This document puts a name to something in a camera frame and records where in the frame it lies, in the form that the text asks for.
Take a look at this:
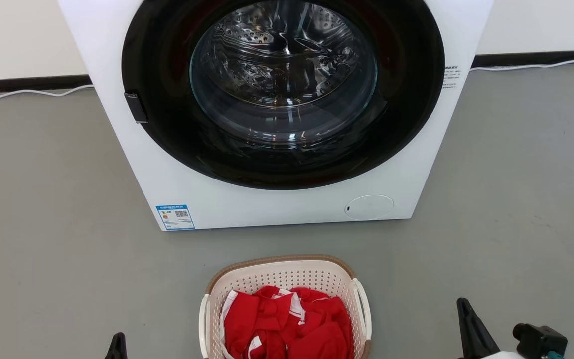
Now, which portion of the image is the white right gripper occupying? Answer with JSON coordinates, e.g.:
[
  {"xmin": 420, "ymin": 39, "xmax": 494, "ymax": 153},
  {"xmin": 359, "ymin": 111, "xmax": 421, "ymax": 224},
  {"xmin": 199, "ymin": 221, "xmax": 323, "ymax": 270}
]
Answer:
[{"xmin": 456, "ymin": 298, "xmax": 525, "ymax": 359}]

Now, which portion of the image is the white front-load washing machine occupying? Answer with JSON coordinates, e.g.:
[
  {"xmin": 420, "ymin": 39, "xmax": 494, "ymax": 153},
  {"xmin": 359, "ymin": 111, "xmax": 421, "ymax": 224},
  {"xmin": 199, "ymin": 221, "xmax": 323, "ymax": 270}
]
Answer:
[{"xmin": 58, "ymin": 0, "xmax": 494, "ymax": 231}]

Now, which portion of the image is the red and white garment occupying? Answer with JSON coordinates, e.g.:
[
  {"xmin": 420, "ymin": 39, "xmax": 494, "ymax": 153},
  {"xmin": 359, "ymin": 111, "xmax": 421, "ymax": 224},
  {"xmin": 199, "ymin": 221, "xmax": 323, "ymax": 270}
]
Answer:
[{"xmin": 220, "ymin": 285, "xmax": 355, "ymax": 359}]

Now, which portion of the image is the thin white floor cable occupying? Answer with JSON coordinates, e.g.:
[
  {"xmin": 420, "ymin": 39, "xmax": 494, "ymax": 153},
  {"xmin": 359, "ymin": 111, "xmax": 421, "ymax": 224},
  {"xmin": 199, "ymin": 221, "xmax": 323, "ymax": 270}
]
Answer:
[
  {"xmin": 470, "ymin": 59, "xmax": 574, "ymax": 72},
  {"xmin": 0, "ymin": 84, "xmax": 94, "ymax": 102}
]

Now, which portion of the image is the blue energy label sticker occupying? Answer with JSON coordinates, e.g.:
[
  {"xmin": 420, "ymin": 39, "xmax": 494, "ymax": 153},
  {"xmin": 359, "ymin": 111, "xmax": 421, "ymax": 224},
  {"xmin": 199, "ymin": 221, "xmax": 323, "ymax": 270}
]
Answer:
[{"xmin": 156, "ymin": 204, "xmax": 195, "ymax": 231}]

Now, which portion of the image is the round black washer door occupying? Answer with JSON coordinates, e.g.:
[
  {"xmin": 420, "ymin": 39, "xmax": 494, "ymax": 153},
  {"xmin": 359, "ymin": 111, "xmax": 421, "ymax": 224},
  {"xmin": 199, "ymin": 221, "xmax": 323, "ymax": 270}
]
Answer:
[{"xmin": 121, "ymin": 0, "xmax": 445, "ymax": 190}]

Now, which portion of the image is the steel washer drum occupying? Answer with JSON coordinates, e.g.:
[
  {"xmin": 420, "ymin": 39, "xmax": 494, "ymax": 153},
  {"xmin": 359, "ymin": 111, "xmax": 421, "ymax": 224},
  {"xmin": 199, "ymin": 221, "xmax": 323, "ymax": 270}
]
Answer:
[{"xmin": 190, "ymin": 0, "xmax": 378, "ymax": 109}]

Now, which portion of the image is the black door latch handle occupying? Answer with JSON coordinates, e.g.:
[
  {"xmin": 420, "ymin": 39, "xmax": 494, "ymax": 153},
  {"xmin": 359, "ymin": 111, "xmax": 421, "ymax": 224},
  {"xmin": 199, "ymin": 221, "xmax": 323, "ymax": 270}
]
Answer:
[{"xmin": 124, "ymin": 92, "xmax": 148, "ymax": 124}]

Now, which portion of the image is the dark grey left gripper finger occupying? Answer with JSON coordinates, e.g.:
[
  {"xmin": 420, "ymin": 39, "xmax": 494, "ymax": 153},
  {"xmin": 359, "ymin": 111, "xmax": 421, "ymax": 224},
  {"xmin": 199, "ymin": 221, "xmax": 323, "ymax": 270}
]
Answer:
[{"xmin": 105, "ymin": 332, "xmax": 128, "ymax": 359}]

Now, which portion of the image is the round white filter cover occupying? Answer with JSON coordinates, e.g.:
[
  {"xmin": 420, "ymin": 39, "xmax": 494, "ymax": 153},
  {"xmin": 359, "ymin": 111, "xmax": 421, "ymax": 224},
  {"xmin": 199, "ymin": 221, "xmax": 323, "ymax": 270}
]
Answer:
[{"xmin": 344, "ymin": 194, "xmax": 395, "ymax": 221}]

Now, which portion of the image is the small printed text label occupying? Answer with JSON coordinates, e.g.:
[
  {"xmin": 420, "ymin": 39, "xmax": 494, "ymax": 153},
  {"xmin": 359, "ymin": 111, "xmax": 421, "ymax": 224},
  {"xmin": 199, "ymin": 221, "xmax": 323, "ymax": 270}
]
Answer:
[{"xmin": 442, "ymin": 65, "xmax": 462, "ymax": 91}]

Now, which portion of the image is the cream perforated laundry basket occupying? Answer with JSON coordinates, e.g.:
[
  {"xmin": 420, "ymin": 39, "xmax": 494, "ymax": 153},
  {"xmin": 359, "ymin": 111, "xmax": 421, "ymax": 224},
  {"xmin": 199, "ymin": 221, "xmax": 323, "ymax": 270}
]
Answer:
[{"xmin": 198, "ymin": 255, "xmax": 372, "ymax": 359}]

